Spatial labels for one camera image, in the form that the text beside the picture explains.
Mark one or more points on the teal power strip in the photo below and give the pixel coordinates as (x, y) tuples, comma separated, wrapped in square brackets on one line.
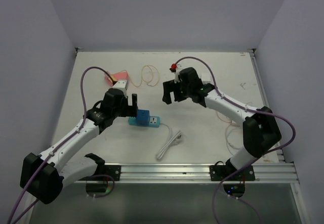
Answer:
[(151, 121)]

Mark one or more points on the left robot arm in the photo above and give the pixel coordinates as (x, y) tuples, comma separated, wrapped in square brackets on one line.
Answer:
[(46, 174)]

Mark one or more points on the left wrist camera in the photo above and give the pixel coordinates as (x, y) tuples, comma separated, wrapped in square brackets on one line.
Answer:
[(121, 85)]

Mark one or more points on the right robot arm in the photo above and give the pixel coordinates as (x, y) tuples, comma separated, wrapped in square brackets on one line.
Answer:
[(259, 128)]

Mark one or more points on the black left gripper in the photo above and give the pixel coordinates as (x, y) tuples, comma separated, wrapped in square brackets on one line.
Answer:
[(130, 110)]

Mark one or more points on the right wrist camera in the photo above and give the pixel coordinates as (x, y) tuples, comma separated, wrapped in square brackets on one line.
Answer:
[(176, 68)]

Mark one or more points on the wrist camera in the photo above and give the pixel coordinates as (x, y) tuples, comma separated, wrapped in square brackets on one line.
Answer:
[(121, 85), (176, 68)]

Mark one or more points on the dark blue plug adapter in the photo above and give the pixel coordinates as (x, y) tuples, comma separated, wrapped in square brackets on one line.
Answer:
[(143, 116)]

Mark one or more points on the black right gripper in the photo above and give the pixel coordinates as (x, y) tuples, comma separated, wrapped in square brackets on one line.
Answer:
[(169, 87)]

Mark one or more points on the pink triangular socket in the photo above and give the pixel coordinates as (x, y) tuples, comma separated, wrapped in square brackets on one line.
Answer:
[(123, 75)]

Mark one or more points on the white usb charger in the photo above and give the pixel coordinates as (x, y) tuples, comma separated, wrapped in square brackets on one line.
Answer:
[(206, 78)]

